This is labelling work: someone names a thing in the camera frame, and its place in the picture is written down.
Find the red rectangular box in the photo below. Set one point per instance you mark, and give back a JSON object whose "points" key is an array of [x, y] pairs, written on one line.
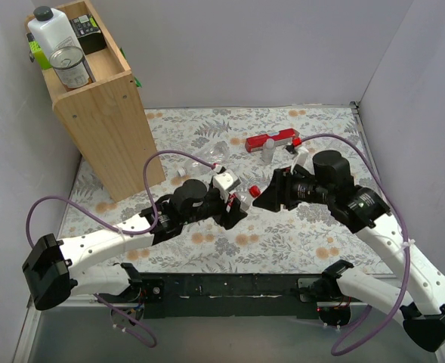
{"points": [[282, 137]]}

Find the clear bottle with red cap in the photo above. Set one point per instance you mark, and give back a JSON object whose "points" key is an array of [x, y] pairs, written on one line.
{"points": [[247, 197]]}

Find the green object behind shelf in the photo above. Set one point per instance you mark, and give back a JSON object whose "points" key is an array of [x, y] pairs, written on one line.
{"points": [[36, 53]]}

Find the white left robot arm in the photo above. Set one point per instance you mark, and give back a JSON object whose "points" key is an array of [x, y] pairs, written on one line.
{"points": [[57, 269]]}

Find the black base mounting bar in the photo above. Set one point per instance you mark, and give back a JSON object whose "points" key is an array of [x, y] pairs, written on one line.
{"points": [[183, 295]]}

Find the white jug with grey cap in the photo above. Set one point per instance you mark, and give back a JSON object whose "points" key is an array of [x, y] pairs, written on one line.
{"points": [[52, 30]]}

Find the wooden shelf box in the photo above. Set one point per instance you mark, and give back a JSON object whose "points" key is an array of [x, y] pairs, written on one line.
{"points": [[106, 119]]}

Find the clear bottle with white cap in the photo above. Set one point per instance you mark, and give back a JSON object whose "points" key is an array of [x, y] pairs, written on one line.
{"points": [[217, 153]]}

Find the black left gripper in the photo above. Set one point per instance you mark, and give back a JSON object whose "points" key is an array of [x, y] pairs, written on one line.
{"points": [[225, 210]]}

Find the floral patterned table mat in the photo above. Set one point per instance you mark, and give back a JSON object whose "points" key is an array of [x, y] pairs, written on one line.
{"points": [[304, 240]]}

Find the black electronic device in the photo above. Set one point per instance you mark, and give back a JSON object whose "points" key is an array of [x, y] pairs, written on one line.
{"points": [[88, 33]]}

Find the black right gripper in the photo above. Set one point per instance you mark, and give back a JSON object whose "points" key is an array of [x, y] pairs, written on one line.
{"points": [[283, 190]]}

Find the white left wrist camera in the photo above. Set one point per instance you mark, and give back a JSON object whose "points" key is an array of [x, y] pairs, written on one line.
{"points": [[225, 182]]}

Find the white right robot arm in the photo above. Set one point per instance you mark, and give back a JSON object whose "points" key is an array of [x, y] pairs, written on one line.
{"points": [[419, 304]]}

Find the small white bottle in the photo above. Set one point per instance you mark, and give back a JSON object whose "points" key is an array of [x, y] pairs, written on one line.
{"points": [[267, 151]]}

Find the metal tin can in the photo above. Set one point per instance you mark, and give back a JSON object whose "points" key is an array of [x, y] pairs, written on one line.
{"points": [[70, 66]]}

